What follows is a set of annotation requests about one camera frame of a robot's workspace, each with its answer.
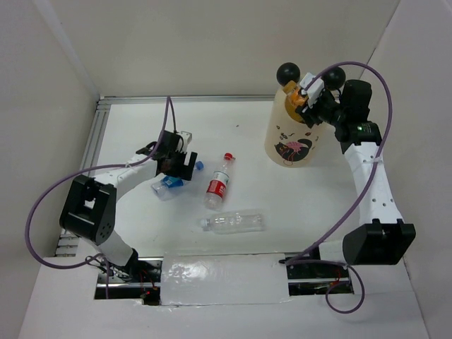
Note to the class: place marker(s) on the orange juice bottle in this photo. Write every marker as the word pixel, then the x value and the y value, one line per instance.
pixel 293 97

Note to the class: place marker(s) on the cream bin with black ears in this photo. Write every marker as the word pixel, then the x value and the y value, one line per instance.
pixel 289 142

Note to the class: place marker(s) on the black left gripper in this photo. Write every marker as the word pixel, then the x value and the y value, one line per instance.
pixel 183 171

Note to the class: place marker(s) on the red label red cap bottle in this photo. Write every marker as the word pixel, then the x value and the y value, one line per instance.
pixel 218 184

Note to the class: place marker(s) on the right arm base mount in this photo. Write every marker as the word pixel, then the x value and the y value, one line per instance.
pixel 315 278

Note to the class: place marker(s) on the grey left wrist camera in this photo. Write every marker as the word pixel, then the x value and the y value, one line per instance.
pixel 186 136

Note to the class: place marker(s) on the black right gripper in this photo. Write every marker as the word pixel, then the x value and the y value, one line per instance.
pixel 306 114

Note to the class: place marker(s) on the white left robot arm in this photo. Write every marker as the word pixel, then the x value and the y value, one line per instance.
pixel 90 208

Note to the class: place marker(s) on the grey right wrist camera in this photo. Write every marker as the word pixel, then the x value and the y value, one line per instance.
pixel 311 88

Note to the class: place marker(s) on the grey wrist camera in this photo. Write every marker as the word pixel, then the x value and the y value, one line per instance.
pixel 311 88
pixel 186 136

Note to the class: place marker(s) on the crushed blue cap water bottle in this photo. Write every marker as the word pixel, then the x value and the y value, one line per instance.
pixel 169 187

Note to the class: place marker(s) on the clear unlabelled plastic bottle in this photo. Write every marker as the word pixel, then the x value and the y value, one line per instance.
pixel 242 221

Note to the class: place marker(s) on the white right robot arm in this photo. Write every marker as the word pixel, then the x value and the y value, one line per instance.
pixel 382 237

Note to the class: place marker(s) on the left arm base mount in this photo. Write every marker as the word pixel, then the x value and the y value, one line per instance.
pixel 141 281

